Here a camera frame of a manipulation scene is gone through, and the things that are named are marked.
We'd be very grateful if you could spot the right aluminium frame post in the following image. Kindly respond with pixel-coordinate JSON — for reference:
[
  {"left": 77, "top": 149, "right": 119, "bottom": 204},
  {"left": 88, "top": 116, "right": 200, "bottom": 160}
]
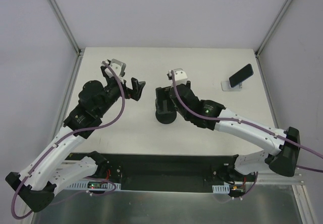
[{"left": 255, "top": 0, "right": 294, "bottom": 58}]

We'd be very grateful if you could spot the white cable duct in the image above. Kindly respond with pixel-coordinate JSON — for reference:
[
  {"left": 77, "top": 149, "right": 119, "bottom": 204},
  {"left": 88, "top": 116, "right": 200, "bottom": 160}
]
[
  {"left": 212, "top": 184, "right": 230, "bottom": 194},
  {"left": 65, "top": 180, "right": 121, "bottom": 191}
]

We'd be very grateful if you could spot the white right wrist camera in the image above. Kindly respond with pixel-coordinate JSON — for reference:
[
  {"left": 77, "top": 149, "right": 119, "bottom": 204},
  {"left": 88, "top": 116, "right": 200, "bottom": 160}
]
[{"left": 167, "top": 68, "right": 188, "bottom": 86}]

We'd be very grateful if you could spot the aluminium rail right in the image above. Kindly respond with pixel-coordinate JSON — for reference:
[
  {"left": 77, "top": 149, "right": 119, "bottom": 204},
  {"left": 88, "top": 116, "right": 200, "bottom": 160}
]
[{"left": 256, "top": 171, "right": 304, "bottom": 185}]

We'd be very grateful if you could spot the teal smartphone black screen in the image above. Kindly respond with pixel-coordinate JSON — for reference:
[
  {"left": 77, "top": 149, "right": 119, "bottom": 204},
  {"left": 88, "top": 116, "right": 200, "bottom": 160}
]
[{"left": 155, "top": 86, "right": 176, "bottom": 115}]

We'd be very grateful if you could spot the white folding phone stand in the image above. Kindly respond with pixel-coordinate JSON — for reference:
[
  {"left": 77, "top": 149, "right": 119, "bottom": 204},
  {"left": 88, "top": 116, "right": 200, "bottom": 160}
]
[{"left": 221, "top": 81, "right": 242, "bottom": 92}]

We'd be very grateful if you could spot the right white cable duct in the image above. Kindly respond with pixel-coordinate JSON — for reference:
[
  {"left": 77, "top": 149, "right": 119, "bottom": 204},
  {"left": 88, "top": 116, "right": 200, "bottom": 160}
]
[{"left": 212, "top": 184, "right": 230, "bottom": 194}]

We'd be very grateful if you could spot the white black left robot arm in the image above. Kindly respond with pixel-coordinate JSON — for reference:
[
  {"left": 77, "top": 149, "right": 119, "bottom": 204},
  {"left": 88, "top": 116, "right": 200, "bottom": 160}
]
[{"left": 6, "top": 66, "right": 146, "bottom": 214}]

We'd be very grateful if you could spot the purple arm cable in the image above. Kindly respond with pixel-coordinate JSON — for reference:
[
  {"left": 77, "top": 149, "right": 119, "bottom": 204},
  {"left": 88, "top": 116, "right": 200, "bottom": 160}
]
[
  {"left": 12, "top": 60, "right": 127, "bottom": 220},
  {"left": 170, "top": 69, "right": 323, "bottom": 204}
]

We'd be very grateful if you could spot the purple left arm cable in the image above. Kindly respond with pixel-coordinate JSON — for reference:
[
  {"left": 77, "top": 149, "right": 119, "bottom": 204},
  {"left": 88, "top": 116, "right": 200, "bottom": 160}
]
[{"left": 12, "top": 60, "right": 127, "bottom": 220}]

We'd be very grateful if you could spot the aluminium frame post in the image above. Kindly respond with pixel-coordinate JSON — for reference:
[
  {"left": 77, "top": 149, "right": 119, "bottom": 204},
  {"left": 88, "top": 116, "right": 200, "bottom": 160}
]
[
  {"left": 255, "top": 0, "right": 294, "bottom": 58},
  {"left": 47, "top": 0, "right": 82, "bottom": 56}
]

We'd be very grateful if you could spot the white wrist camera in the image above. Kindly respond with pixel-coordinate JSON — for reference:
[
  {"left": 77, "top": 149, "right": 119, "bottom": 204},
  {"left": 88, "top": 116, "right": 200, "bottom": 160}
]
[
  {"left": 101, "top": 59, "right": 126, "bottom": 83},
  {"left": 167, "top": 68, "right": 188, "bottom": 86}
]

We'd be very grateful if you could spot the left white cable duct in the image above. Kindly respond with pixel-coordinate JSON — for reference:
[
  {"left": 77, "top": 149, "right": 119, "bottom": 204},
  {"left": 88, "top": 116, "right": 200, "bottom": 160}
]
[{"left": 65, "top": 180, "right": 121, "bottom": 191}]

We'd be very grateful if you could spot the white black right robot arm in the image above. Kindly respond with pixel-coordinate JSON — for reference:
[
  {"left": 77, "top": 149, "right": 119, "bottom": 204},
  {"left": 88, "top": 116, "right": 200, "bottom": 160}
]
[{"left": 168, "top": 82, "right": 300, "bottom": 177}]

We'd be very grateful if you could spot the black round-base phone holder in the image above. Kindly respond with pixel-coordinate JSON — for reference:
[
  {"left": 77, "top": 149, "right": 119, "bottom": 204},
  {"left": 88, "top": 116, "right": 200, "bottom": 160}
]
[{"left": 155, "top": 87, "right": 177, "bottom": 125}]

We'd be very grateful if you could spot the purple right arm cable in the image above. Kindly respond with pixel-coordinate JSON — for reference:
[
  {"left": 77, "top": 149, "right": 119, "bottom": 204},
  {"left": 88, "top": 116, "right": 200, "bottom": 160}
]
[{"left": 170, "top": 69, "right": 323, "bottom": 204}]

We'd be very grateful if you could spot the left aluminium frame post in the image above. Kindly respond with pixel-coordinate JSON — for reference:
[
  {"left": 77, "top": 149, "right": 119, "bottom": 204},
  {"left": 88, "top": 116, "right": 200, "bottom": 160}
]
[{"left": 47, "top": 0, "right": 82, "bottom": 56}]

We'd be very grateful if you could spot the blue smartphone black screen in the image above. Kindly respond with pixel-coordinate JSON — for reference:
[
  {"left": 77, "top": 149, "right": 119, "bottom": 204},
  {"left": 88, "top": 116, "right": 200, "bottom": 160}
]
[{"left": 229, "top": 64, "right": 254, "bottom": 87}]

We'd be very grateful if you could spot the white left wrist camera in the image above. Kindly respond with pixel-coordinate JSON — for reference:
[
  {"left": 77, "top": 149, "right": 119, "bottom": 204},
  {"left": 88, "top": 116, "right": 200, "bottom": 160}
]
[{"left": 101, "top": 59, "right": 126, "bottom": 83}]

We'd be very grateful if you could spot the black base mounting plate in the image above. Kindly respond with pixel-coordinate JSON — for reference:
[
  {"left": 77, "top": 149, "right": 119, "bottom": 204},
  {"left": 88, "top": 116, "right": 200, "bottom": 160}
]
[{"left": 75, "top": 153, "right": 260, "bottom": 193}]

